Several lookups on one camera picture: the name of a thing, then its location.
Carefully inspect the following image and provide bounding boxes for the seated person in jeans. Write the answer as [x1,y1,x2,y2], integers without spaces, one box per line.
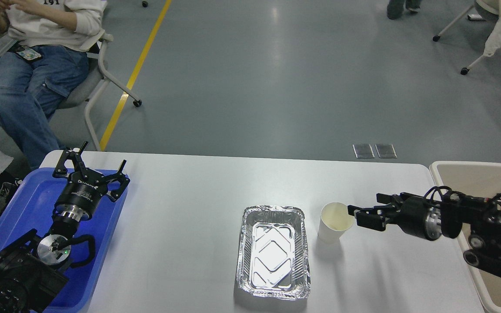
[0,0,105,170]

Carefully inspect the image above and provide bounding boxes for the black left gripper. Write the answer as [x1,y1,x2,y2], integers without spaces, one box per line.
[52,141,130,221]

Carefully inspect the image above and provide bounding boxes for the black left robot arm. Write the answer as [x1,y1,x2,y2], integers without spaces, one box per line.
[0,148,130,313]

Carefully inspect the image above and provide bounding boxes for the left metal floor plate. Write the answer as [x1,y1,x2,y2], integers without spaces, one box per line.
[352,144,374,159]

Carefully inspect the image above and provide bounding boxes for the blue plastic tray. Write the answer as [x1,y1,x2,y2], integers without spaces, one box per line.
[0,168,127,313]

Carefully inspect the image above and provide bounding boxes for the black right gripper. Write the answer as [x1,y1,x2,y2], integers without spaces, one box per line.
[347,192,442,240]

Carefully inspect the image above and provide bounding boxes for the right metal floor plate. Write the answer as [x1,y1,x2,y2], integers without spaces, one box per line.
[374,144,397,159]

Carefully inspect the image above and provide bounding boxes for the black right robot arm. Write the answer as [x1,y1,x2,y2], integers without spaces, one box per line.
[347,186,501,278]

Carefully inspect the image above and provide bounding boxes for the white paper cup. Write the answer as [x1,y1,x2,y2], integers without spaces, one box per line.
[318,202,355,243]

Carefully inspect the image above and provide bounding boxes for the aluminium foil tray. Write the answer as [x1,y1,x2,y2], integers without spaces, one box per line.
[235,205,311,301]

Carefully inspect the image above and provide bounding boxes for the walking person grey trousers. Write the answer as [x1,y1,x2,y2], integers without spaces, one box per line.
[386,0,422,20]

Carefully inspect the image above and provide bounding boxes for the metal floor plate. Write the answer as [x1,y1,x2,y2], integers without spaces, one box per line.
[352,144,374,159]
[374,144,397,159]

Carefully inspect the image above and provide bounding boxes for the chair with white jacket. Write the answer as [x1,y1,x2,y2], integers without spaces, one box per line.
[433,0,501,75]

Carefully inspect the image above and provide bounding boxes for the beige plastic bin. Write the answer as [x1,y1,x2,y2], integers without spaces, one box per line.
[430,162,501,313]

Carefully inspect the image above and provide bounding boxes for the grey office chair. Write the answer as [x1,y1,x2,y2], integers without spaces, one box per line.
[0,30,143,152]

